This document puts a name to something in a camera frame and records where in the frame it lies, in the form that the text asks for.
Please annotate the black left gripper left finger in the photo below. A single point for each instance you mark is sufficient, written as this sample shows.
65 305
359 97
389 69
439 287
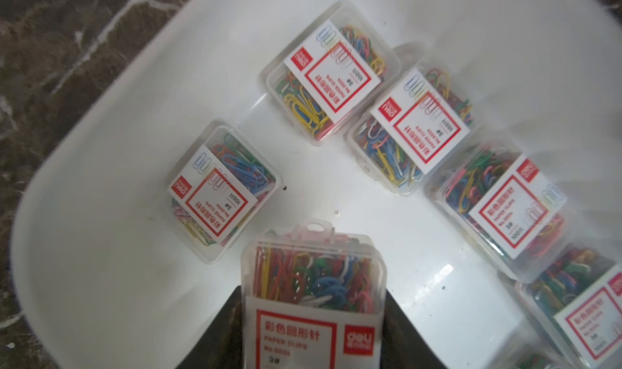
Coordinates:
221 346

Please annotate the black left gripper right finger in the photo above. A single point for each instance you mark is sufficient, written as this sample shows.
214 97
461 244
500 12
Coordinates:
402 346

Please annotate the paper clip box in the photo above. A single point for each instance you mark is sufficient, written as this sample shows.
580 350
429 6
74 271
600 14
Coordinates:
523 355
331 72
576 305
312 297
223 182
504 206
414 126

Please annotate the white plastic storage tray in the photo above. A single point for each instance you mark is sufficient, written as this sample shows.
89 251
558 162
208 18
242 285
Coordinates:
103 274

